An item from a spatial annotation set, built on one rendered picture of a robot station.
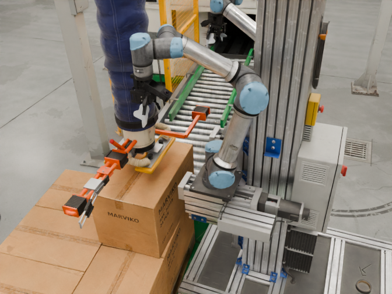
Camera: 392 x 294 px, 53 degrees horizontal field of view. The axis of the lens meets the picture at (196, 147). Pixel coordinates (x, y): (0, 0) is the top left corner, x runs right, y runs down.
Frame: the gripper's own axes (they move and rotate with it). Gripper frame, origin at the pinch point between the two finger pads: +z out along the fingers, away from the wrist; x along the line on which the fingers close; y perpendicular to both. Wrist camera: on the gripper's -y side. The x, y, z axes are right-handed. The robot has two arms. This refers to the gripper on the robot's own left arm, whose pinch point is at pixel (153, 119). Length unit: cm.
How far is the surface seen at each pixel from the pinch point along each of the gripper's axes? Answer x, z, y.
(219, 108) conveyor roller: -180, 100, 31
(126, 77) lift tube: -23.4, -4.5, 25.1
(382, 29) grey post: -365, 74, -104
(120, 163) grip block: -5.2, 33.6, 24.2
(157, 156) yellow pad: -29, 44, 17
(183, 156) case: -50, 58, 10
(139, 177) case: -23, 58, 26
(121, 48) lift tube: -22.2, -19.4, 24.9
